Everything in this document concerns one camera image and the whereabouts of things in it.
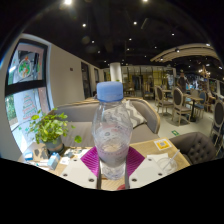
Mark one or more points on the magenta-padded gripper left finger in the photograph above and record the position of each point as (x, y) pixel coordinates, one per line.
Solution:
(78, 173)

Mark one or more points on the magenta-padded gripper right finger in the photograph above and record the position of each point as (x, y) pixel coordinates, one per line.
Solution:
(146, 172)

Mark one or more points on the clear blue-capped water bottle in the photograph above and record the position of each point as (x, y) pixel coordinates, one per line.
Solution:
(111, 133)

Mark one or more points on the white paper napkin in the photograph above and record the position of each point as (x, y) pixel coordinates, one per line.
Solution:
(155, 156)

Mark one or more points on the small blue-white carton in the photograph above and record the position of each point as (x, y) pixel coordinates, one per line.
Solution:
(53, 161)

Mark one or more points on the flat round red coaster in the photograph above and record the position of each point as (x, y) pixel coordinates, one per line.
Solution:
(122, 187)

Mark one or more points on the white drinking straw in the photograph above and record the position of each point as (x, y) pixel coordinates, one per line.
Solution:
(174, 156)

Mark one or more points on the yellow square sticker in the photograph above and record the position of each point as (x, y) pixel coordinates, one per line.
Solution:
(162, 144)

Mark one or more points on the flat blue pack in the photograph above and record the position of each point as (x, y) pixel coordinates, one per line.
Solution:
(28, 155)

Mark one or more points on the green potted plant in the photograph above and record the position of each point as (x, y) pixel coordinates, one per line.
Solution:
(50, 128)

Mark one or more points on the dark tufted armchair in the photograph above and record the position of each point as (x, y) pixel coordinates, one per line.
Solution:
(196, 146)

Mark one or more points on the grey curved sofa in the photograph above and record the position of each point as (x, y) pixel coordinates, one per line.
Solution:
(78, 115)

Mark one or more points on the group of dining chairs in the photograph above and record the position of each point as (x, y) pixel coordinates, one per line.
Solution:
(178, 100)

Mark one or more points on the black-framed decorated window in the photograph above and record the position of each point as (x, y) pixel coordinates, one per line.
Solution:
(28, 103)

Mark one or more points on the person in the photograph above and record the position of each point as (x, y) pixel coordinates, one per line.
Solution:
(182, 83)

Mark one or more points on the white round column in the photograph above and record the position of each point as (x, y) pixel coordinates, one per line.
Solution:
(116, 71)

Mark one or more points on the group of ceiling lights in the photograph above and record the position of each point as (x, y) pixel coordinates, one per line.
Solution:
(68, 2)

